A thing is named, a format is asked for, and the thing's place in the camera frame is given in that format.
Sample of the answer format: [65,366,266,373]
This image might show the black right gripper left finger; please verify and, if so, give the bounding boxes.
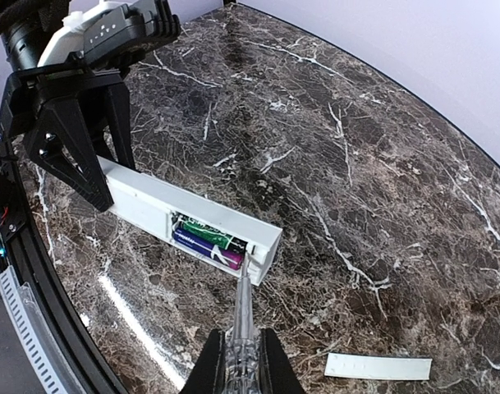
[180,329,226,394]

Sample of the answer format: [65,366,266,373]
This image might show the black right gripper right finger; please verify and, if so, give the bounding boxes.
[258,328,305,394]

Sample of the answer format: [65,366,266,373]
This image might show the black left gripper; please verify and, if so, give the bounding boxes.
[0,65,135,212]

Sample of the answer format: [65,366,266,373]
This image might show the grey pen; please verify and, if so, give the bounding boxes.
[224,260,260,393]

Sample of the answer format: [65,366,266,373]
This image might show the white battery cover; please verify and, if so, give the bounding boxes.
[324,353,432,381]

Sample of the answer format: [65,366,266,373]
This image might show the blue purple battery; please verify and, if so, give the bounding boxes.
[172,227,244,270]

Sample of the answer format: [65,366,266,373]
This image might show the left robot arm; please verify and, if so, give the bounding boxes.
[0,2,135,212]

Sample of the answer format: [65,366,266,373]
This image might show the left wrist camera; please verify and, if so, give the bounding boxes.
[83,1,181,70]

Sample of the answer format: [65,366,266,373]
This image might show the black front rail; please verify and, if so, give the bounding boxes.
[0,141,126,393]

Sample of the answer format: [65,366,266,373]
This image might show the white cable duct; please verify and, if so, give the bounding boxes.
[0,249,84,393]

